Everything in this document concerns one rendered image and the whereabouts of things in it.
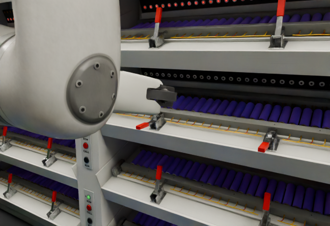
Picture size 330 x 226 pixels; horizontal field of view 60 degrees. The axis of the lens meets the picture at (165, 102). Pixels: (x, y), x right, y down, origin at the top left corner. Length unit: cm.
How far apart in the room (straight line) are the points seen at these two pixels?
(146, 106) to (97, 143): 48
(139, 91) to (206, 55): 29
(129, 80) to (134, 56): 37
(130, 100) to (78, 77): 15
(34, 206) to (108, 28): 107
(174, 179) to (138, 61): 32
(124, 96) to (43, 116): 15
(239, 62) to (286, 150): 19
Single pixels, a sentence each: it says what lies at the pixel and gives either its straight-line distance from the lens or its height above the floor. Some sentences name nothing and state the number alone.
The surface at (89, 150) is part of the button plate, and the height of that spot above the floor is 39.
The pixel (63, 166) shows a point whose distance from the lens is 101.
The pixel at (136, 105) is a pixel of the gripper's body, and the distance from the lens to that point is 34.
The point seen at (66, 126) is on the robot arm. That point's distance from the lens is 19.
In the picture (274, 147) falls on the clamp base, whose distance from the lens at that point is 59.
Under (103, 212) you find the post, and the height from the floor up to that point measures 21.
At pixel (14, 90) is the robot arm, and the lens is 20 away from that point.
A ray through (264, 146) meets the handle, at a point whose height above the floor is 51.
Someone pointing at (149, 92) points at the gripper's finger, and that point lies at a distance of 36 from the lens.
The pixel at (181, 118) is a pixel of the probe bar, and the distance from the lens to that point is 69.
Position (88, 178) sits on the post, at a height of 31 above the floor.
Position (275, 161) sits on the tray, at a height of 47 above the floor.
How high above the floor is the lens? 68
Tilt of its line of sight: 11 degrees down
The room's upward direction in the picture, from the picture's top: straight up
